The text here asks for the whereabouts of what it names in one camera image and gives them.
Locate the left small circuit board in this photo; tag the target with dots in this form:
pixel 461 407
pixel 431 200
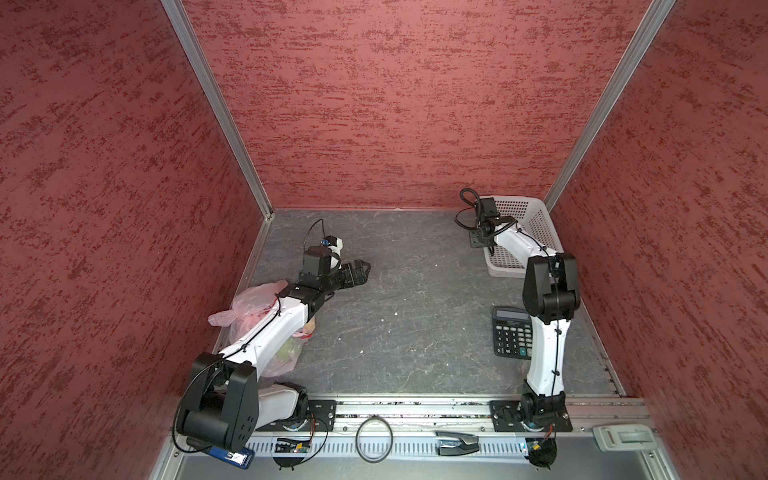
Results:
pixel 292 446

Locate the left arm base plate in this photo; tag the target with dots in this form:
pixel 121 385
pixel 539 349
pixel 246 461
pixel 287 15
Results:
pixel 321 414

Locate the right small circuit board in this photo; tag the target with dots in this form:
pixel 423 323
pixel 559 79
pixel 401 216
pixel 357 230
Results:
pixel 542 453

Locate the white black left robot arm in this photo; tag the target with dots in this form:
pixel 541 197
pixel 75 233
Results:
pixel 224 403

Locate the black desk calculator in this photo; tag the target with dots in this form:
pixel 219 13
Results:
pixel 512 332

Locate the blue black box device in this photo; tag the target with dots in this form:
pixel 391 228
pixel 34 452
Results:
pixel 241 459

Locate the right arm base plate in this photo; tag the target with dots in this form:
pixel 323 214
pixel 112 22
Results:
pixel 508 416

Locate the white perforated plastic basket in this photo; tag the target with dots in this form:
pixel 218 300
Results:
pixel 533 234

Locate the black stapler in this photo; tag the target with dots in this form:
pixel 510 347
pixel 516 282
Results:
pixel 456 444

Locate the aluminium corner post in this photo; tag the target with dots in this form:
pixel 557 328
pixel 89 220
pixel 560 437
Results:
pixel 184 32
pixel 646 31

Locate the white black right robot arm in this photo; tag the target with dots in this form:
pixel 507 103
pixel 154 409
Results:
pixel 551 297

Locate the small circuit board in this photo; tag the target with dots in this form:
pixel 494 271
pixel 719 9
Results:
pixel 292 446
pixel 542 453

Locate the aluminium corner post left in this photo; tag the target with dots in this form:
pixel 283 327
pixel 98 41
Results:
pixel 184 32

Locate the pink printed plastic bag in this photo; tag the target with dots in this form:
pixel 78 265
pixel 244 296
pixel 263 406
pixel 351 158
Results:
pixel 264 318

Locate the grey plastic holder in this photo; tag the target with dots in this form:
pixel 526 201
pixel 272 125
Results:
pixel 625 438

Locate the aluminium corner post right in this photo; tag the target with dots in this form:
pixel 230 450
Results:
pixel 646 31

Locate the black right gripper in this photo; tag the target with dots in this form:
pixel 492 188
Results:
pixel 477 242

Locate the aluminium front rail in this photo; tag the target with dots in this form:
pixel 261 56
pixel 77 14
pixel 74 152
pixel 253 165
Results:
pixel 403 427

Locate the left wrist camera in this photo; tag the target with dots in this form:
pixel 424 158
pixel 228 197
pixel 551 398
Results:
pixel 334 243

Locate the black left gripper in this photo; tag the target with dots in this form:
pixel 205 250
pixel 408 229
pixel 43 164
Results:
pixel 360 276

